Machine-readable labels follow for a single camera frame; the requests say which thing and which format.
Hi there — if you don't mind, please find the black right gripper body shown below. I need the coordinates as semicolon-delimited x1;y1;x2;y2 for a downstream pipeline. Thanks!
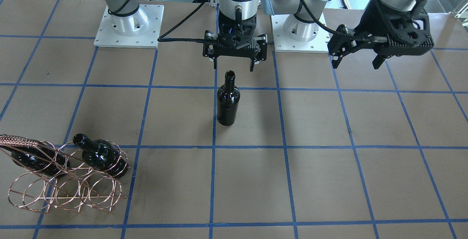
203;14;268;62

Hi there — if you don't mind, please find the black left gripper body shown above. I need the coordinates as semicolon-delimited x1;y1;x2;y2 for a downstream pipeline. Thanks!
356;0;434;57

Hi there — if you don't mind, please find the dark wine bottle being moved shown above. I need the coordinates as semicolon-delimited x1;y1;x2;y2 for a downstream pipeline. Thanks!
217;70;241;126

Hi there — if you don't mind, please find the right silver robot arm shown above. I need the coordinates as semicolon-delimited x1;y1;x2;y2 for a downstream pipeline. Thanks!
94;0;267;70

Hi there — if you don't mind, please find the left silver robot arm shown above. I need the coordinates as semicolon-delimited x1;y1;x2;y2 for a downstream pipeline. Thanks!
261;0;434;69

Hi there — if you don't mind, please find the dark wine bottle in basket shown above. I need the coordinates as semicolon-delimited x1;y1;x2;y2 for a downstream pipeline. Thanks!
72;133;129;178

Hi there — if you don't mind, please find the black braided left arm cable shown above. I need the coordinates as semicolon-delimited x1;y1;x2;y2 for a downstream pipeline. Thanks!
291;0;388;44

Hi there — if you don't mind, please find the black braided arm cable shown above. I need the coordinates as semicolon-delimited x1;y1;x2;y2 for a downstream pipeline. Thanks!
291;0;388;44
157;0;220;44

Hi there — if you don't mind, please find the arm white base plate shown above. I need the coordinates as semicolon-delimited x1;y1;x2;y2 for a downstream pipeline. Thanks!
94;4;165;49
271;15;330;53

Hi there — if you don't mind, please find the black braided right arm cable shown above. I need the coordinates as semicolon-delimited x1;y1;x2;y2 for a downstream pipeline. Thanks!
157;0;220;44

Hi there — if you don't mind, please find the copper wire wine basket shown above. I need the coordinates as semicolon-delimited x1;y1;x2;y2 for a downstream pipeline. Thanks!
1;134;131;213

